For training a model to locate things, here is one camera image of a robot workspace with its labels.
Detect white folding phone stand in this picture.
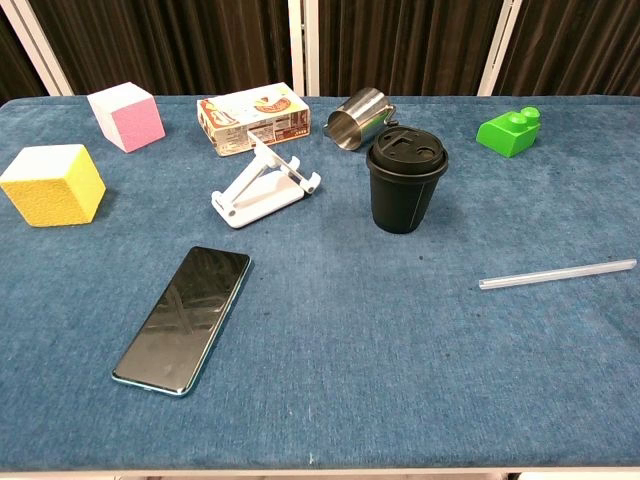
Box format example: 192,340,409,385
210,130,322,230

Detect stainless steel pitcher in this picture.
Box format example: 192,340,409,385
325,87,399,152

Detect pink and white foam cube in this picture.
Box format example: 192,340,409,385
86,81,167,154

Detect blue fabric table cloth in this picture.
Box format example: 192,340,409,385
0,94,640,471

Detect black smartphone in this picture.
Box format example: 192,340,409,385
110,245,252,398

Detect dark pleated curtain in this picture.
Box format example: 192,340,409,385
0,0,640,104

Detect black lidded coffee cup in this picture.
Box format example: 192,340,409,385
365,125,450,236

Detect yellow and white foam cube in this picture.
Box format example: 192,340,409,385
0,143,107,229

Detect green toy building block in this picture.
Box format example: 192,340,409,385
475,105,543,159

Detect printed drink carton box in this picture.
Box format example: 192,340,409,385
196,82,312,158

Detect white frame post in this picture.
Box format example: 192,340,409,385
287,0,321,97
0,0,75,97
477,0,525,97

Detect clear plastic straw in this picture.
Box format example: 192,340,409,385
478,258,638,292

